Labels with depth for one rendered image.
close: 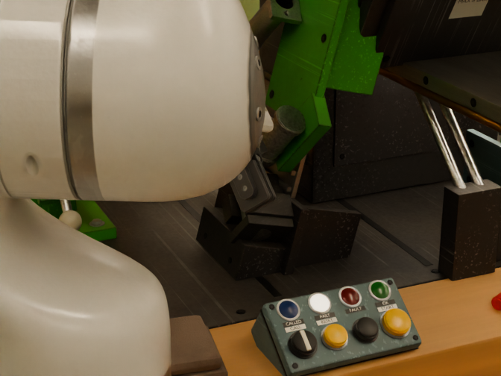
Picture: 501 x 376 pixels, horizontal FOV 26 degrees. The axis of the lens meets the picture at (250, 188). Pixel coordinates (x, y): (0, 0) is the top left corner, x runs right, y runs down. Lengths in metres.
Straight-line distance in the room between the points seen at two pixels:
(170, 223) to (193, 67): 0.90
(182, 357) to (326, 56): 0.38
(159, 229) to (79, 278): 0.80
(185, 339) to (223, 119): 0.57
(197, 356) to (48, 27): 0.57
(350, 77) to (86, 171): 0.74
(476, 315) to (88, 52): 0.76
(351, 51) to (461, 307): 0.31
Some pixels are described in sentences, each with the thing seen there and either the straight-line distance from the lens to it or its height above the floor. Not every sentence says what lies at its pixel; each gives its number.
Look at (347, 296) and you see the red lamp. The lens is 1.12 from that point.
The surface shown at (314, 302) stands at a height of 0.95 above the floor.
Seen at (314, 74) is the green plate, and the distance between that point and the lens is 1.23.
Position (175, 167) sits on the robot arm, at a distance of 0.54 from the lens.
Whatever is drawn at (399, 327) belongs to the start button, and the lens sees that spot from 1.11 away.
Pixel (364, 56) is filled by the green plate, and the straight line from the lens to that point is 1.26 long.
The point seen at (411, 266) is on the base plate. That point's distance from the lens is 1.31.
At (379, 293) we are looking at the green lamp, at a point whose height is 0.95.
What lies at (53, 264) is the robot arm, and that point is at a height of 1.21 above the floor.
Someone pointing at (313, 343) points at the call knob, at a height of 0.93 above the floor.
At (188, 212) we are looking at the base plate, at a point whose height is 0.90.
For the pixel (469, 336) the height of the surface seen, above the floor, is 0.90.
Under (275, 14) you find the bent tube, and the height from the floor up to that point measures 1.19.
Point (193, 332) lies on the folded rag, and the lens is 1.09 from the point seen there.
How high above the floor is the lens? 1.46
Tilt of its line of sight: 22 degrees down
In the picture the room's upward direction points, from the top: straight up
